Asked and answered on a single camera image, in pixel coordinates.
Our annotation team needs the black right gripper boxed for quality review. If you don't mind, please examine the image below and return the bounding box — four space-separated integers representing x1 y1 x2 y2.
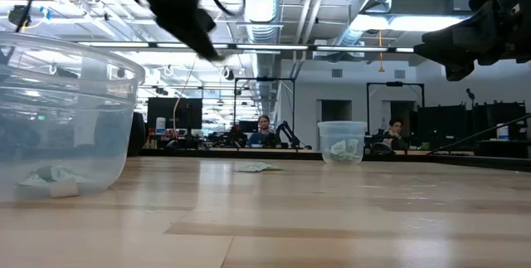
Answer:
413 0 531 82

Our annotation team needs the black partition panel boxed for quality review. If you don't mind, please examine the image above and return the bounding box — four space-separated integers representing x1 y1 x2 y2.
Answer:
417 101 528 144

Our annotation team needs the LED light bar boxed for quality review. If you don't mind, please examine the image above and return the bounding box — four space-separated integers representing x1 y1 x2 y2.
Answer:
78 41 416 56

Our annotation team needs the black computer monitor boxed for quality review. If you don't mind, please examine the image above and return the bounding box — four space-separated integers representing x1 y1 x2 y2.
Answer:
146 96 204 131

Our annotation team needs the person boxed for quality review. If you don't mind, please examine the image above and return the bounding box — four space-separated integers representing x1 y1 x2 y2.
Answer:
247 115 278 149
382 117 410 151

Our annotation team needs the translucent plastic bin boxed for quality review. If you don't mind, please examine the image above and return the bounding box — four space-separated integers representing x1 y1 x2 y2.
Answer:
317 120 368 165
0 30 147 202

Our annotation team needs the black ceiling device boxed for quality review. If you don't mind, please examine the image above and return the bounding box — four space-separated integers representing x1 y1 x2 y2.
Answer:
7 4 33 28

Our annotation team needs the black gantry frame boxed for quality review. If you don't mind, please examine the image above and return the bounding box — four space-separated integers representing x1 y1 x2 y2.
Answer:
233 76 297 149
366 81 426 136

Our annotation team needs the yellow pendant power cord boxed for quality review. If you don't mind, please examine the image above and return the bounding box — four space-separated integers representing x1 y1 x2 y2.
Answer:
377 30 386 74

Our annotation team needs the black diagonal frame strut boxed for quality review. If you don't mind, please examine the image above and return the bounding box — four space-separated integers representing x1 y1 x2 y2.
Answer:
426 112 531 156

